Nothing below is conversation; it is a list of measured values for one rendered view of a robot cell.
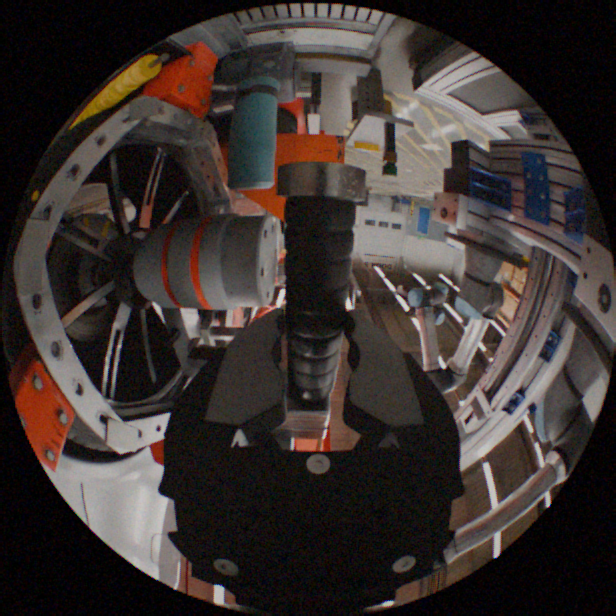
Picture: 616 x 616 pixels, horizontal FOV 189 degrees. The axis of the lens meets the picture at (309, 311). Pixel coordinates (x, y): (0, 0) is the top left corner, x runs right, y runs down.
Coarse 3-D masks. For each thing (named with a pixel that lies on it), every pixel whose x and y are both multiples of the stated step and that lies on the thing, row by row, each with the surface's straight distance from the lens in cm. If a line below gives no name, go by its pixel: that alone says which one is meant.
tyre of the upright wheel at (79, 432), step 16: (112, 112) 39; (80, 128) 35; (96, 128) 37; (64, 144) 34; (80, 144) 34; (48, 160) 32; (64, 160) 33; (32, 176) 32; (48, 176) 31; (192, 176) 56; (32, 192) 30; (32, 208) 30; (208, 208) 62; (16, 224) 29; (16, 240) 29; (16, 304) 28; (16, 320) 28; (16, 336) 29; (16, 352) 29; (176, 384) 50; (160, 400) 46; (80, 432) 34; (96, 448) 38; (112, 448) 38
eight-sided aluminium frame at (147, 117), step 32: (128, 128) 29; (160, 128) 36; (192, 128) 40; (96, 160) 25; (192, 160) 49; (64, 192) 22; (224, 192) 54; (32, 224) 21; (32, 256) 20; (32, 288) 20; (32, 320) 20; (224, 320) 54; (64, 352) 22; (64, 384) 22; (96, 416) 25; (128, 416) 30; (160, 416) 33; (128, 448) 28
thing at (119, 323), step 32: (128, 160) 51; (160, 160) 49; (128, 192) 66; (160, 192) 61; (192, 192) 56; (128, 224) 40; (160, 224) 48; (96, 256) 36; (96, 288) 36; (128, 288) 45; (64, 320) 33; (160, 320) 48; (128, 352) 66; (160, 352) 58; (96, 384) 49; (128, 384) 51; (160, 384) 48
